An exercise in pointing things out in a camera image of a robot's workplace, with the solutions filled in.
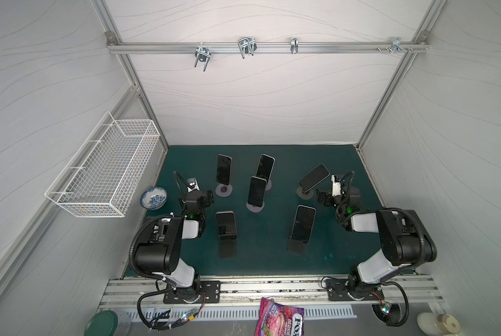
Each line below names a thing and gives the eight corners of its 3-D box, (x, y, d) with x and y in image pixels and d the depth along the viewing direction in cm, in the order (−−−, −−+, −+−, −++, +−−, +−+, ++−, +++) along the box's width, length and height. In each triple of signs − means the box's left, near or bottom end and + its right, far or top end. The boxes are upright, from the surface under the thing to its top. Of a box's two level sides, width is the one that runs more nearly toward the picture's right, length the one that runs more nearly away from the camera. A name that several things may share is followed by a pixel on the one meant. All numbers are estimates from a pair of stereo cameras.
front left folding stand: (218, 258, 83) (216, 254, 79) (220, 239, 88) (218, 234, 84) (236, 258, 83) (235, 254, 79) (237, 239, 88) (236, 234, 84)
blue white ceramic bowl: (140, 209, 95) (136, 205, 92) (147, 190, 102) (145, 186, 99) (163, 209, 95) (160, 205, 92) (169, 190, 102) (167, 186, 99)
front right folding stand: (285, 252, 85) (288, 245, 80) (286, 243, 88) (289, 236, 82) (302, 255, 84) (306, 249, 79) (303, 246, 87) (306, 240, 81)
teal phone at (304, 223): (289, 242, 85) (294, 228, 74) (293, 220, 92) (298, 203, 81) (306, 247, 84) (314, 233, 73) (309, 224, 90) (317, 208, 79)
